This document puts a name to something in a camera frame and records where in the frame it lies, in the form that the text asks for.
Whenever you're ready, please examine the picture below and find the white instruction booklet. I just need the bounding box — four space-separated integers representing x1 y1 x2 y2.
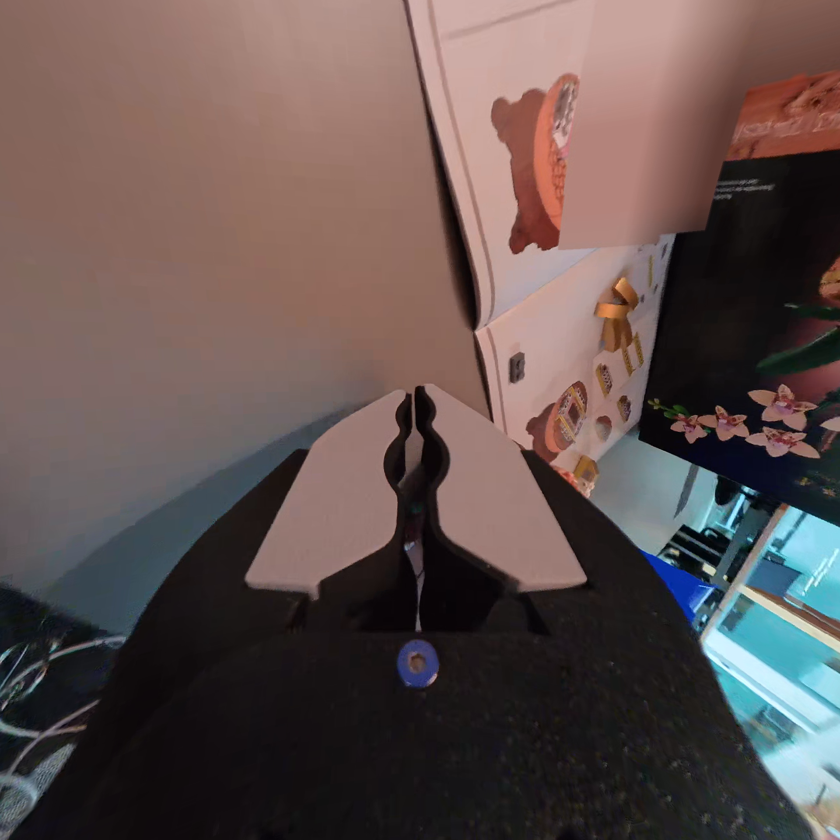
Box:
405 0 677 506

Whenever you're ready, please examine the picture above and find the black flower print box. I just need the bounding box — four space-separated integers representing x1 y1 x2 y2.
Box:
640 73 840 526

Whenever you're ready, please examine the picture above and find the white earphone cable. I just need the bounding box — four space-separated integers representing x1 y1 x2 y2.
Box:
0 630 128 802

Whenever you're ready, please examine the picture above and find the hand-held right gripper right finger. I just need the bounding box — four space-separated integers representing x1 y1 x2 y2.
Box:
416 384 588 602

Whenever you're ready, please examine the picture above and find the blue plastic bin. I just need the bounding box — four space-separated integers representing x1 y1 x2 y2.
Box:
644 549 719 634

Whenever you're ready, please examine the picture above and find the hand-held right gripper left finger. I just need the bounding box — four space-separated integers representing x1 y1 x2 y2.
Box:
246 388 412 601

